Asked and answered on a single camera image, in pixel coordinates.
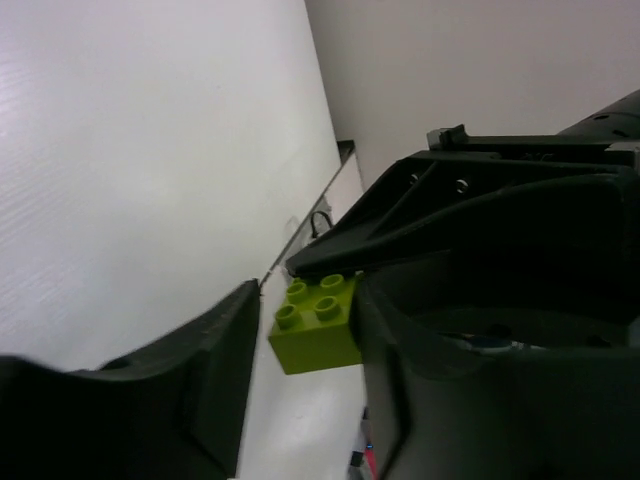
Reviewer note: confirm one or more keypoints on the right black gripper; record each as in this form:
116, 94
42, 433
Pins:
431, 202

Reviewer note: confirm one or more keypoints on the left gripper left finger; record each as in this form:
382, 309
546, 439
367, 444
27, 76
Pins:
173, 409

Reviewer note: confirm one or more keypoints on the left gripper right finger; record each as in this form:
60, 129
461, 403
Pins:
484, 366

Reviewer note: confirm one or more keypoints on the yellow-green lego brick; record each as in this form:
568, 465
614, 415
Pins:
312, 329

